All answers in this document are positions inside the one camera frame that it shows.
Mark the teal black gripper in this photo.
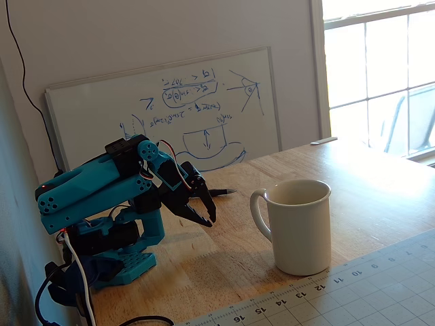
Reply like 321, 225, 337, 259
149, 151, 218, 228

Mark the whiteboard with blue writing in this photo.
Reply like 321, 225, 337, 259
44, 46, 283, 173

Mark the dark blue table clamp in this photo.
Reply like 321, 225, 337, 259
46, 256, 124, 306

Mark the grey cutting mat with ruler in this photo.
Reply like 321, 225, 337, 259
176, 228, 435, 326

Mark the black cable loop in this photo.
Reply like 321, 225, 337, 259
117, 315, 176, 326

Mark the cream ceramic mug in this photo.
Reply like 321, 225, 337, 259
249, 179, 332, 276

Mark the outdoor chair behind window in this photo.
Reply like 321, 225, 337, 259
382, 84, 435, 158

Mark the white power cable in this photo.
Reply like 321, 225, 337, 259
63, 233, 98, 326

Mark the thin black wall cable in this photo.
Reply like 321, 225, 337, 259
4, 0, 65, 175

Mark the black pen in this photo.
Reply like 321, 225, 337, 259
208, 187, 237, 198

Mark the white window frame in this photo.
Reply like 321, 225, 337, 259
309, 0, 435, 168

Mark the red white servo wire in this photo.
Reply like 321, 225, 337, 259
158, 139, 192, 192

